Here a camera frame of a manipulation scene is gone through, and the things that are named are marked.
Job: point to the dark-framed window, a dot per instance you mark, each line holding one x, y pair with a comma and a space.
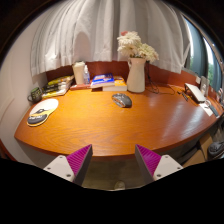
198, 53

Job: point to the white laptop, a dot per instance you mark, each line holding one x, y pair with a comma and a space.
195, 92

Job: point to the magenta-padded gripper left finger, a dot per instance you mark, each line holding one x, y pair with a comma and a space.
78, 160

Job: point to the white curtain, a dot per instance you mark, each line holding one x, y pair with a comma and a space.
100, 30

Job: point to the white pitcher vase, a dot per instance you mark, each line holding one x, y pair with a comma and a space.
136, 76

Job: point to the white paper sheet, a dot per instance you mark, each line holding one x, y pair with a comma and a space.
206, 109

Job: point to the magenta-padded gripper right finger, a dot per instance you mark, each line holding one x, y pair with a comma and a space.
148, 159

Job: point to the white yellow book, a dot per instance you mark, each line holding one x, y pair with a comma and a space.
53, 94

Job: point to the black office chair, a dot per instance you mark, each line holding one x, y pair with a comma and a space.
216, 149

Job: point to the grey black computer mouse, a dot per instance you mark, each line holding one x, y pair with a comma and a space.
122, 100

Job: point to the clear spray bottle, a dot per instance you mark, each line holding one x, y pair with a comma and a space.
87, 76

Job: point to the dark green mug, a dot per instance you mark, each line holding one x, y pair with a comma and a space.
36, 95

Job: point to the white round mouse pad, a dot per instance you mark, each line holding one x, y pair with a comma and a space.
43, 107

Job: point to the orange book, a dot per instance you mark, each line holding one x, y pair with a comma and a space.
120, 85

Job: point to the small grey upright device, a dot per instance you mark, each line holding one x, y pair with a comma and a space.
204, 85

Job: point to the cream lidded tumbler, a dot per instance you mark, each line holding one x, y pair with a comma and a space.
79, 73

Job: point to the red-brown notebook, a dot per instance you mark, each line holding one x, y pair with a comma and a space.
80, 86

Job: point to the dark phone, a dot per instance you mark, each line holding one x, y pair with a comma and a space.
213, 110

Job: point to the black pen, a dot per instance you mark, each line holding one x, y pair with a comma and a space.
182, 96

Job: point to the blue book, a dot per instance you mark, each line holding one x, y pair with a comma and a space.
102, 80

